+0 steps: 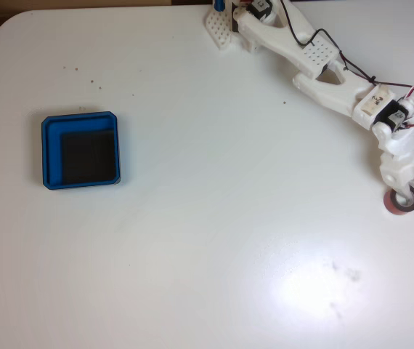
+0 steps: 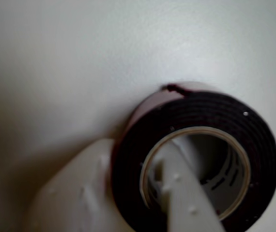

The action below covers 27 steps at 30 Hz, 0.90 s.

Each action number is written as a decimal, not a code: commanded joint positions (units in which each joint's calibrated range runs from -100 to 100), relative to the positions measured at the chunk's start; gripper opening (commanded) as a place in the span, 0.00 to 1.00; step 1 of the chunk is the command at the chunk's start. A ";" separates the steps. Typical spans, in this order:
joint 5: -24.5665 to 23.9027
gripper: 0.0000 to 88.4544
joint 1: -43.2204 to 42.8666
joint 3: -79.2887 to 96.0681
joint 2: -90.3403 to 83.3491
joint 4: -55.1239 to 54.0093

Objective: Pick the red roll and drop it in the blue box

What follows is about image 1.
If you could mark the red tape roll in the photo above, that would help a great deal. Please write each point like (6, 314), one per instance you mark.
(390, 207)

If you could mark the blue square box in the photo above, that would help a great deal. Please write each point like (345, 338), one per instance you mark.
(52, 156)

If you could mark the blue plastic piece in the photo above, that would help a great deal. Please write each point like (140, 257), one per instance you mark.
(219, 4)

